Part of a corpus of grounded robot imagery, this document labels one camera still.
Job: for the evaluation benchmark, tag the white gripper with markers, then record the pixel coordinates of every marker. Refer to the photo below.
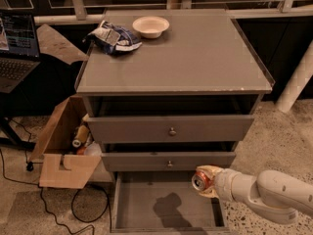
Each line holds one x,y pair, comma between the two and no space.
226,182

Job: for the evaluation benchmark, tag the red coke can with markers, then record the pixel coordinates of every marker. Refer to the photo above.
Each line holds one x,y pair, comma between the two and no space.
201,181

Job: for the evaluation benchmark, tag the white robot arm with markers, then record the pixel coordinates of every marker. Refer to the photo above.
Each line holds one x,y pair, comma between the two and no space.
271,194

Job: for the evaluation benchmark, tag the grey middle drawer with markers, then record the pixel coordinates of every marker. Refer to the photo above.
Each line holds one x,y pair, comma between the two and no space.
165,161

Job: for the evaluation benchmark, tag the grey open bottom drawer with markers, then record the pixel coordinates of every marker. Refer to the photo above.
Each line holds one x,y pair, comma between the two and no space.
164,203

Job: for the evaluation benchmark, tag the grey drawer cabinet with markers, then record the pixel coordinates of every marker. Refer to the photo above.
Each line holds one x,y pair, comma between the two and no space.
202,65

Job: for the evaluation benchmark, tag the grey top drawer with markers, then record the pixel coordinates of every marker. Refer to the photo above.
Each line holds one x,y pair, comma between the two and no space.
168,129

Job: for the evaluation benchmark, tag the yellow bottle in box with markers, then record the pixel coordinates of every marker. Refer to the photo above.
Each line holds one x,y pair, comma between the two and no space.
80,136

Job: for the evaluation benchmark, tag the brown cardboard box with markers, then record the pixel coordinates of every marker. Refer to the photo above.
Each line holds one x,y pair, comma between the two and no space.
61,168

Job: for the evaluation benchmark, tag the white paper bowl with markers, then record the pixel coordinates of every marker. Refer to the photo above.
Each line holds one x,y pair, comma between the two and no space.
151,27

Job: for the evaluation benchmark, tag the blue white chip bag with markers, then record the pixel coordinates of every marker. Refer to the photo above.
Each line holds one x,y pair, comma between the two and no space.
113,39

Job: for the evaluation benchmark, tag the black laptop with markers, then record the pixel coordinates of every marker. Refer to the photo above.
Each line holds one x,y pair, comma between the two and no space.
19,49

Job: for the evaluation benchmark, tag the white diagonal post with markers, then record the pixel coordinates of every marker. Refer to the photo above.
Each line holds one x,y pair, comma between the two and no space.
297,82

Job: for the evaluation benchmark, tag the white window rail frame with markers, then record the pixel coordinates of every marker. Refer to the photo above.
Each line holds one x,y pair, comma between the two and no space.
78,4

